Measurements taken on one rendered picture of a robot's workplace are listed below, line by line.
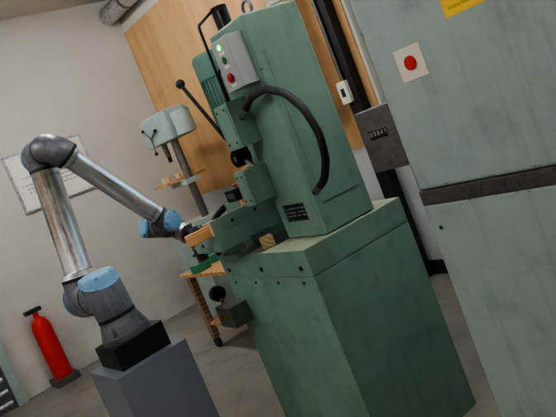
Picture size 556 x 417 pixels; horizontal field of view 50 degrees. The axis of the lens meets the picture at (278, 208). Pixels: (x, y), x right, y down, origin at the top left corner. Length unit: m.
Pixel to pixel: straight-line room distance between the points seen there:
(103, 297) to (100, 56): 3.36
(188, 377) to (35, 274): 2.70
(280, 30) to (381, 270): 0.83
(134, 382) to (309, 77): 1.25
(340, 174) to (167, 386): 1.04
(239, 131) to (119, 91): 3.53
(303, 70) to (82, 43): 3.66
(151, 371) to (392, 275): 0.95
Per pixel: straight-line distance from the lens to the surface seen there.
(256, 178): 1.98
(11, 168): 4.96
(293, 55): 1.93
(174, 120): 4.32
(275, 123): 1.88
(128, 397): 2.33
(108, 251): 5.11
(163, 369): 2.37
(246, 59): 1.87
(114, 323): 2.38
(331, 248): 1.88
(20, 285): 4.90
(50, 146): 2.47
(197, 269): 3.67
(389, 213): 2.04
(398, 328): 2.06
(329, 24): 3.57
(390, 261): 2.03
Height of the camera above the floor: 1.17
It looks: 7 degrees down
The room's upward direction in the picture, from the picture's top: 22 degrees counter-clockwise
